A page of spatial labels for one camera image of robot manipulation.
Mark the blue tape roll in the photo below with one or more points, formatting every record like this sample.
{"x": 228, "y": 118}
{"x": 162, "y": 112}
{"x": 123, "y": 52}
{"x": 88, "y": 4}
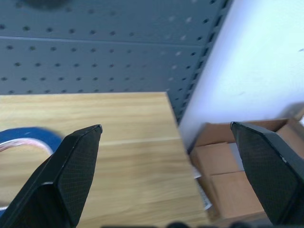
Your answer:
{"x": 28, "y": 140}

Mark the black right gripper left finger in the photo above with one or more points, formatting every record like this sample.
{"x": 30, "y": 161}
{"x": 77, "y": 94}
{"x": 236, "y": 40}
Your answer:
{"x": 64, "y": 175}

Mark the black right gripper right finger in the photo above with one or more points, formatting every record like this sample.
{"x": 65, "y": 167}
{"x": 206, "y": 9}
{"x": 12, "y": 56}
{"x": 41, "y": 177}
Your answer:
{"x": 268, "y": 171}

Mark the grey perforated pegboard panel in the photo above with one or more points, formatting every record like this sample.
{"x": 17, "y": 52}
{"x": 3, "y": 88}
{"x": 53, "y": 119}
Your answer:
{"x": 99, "y": 52}

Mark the brown cardboard box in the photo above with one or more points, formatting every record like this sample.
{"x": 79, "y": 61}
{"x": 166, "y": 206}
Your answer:
{"x": 228, "y": 180}

